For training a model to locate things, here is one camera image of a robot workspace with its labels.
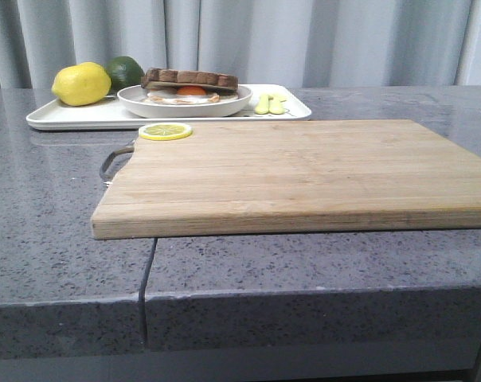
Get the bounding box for fried egg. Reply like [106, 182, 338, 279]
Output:
[146, 85, 221, 105]

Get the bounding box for white round plate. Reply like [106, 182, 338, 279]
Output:
[117, 85, 252, 119]

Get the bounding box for white bread slice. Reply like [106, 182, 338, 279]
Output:
[141, 68, 239, 91]

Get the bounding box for white rectangular tray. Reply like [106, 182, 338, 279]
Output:
[26, 84, 312, 131]

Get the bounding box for left yellow-green utensil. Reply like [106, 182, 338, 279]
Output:
[254, 93, 272, 115]

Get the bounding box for yellow-green utensil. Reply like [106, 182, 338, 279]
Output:
[254, 93, 272, 115]
[268, 94, 287, 115]

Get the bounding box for right yellow-green utensil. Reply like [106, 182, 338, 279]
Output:
[268, 94, 287, 115]

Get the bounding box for lemon slice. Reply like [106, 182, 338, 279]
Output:
[138, 123, 193, 141]

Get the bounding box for wooden cutting board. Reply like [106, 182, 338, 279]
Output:
[91, 119, 481, 240]

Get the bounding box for grey curtain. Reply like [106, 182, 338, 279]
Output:
[0, 1, 481, 88]

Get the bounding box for green lime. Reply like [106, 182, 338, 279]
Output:
[105, 56, 145, 92]

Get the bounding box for yellow lemon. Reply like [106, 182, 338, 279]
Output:
[52, 62, 111, 107]

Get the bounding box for metal cutting board handle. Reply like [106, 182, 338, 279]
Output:
[99, 139, 135, 185]

